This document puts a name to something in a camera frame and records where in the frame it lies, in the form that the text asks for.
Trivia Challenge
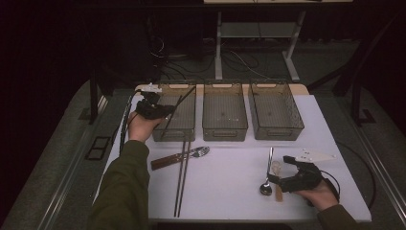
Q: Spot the fork with wooden handle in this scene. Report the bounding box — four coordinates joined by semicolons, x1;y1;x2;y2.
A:
150;146;211;172

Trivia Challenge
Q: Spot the clear grey plastic bin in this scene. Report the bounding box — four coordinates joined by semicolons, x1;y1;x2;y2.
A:
148;80;197;143
248;79;305;142
202;80;249;142

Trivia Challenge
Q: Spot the white metal desk frame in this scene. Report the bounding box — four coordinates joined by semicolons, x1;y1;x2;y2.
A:
214;11;302;82

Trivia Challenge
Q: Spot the metal spoon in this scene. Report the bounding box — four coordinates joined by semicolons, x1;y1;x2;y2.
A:
259;147;275;196

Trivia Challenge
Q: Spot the person's right hand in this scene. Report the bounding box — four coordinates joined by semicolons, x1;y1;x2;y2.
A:
295;180;339;212

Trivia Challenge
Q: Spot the white table board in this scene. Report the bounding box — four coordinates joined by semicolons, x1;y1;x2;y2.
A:
92;94;372;223

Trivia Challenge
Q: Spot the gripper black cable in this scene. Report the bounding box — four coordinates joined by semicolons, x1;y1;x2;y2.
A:
320;171;341;202
118;89;142;154

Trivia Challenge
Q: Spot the black metal stand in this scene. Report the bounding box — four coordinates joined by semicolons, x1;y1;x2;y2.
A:
350;76;377;127

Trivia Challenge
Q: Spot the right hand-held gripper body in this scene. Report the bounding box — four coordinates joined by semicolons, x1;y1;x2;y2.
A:
279;148;337;194

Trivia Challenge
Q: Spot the black floor frame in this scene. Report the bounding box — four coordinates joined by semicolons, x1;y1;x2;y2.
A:
84;136;112;161

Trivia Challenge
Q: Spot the black floor cable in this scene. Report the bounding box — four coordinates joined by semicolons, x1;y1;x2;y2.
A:
336;140;377;210

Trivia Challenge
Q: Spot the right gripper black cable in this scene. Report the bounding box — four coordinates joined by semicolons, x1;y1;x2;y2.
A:
320;171;341;202

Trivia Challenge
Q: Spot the dark chopstick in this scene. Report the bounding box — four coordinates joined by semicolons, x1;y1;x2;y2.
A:
159;85;197;140
173;140;187;218
177;140;192;219

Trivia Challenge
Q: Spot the tangle of floor cables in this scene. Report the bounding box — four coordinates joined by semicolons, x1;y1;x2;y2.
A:
147;34;272;81

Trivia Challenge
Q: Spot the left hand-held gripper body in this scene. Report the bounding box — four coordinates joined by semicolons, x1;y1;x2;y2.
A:
135;82;167;120

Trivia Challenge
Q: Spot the person's left hand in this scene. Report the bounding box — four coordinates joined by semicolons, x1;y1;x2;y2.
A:
127;109;164;144

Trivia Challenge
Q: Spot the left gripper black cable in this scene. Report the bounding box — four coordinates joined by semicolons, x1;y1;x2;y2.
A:
118;89;142;154

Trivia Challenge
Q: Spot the wooden spoon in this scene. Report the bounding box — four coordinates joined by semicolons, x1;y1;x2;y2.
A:
271;160;284;203

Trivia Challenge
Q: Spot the aluminium floor rail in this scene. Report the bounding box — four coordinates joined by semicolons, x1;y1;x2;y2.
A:
34;95;109;230
338;104;406;221

